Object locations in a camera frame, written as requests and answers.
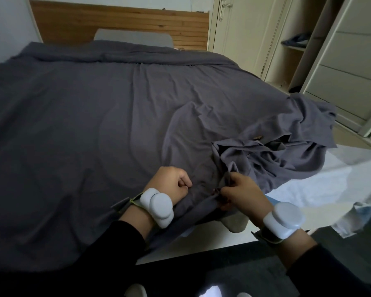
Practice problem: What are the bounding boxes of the cream wardrobe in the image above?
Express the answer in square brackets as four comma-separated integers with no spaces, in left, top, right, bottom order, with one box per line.
[261,0,371,152]

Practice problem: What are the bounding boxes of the person's white left shoe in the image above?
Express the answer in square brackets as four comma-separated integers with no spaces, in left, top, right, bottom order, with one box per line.
[124,283,148,297]

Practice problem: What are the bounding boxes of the person's right forearm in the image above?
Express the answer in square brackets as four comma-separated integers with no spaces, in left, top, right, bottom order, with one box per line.
[277,229,371,297]

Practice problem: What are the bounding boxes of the person's left forearm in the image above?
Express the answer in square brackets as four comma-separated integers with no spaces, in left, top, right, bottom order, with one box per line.
[77,207,157,276]

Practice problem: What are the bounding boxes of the cream room door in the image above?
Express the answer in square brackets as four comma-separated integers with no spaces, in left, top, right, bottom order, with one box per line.
[209,0,288,78]

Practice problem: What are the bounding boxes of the silver door handle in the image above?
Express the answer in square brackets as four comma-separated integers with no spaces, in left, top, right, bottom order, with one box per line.
[218,0,233,22]

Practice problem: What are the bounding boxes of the person's left hand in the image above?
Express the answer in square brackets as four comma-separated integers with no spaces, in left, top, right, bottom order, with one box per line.
[142,166,193,212]

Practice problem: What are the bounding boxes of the person's right hand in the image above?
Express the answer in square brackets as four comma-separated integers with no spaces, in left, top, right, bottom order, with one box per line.
[219,172,274,228]

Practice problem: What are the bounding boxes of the wooden slatted headboard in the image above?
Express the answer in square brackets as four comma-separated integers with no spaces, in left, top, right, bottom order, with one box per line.
[29,0,210,52]

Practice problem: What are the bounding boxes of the folded blue clothes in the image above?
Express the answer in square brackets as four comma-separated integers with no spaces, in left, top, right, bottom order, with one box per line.
[280,33,311,48]

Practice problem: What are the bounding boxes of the gray duvet cover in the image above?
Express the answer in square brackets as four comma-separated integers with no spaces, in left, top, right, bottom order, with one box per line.
[0,40,338,273]

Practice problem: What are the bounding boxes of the white wrist tracker gray strap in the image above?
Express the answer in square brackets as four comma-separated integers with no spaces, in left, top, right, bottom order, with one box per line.
[111,187,175,229]
[252,202,307,245]

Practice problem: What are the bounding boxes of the gray pillow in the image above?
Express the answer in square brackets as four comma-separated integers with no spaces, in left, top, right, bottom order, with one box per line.
[93,28,175,48]

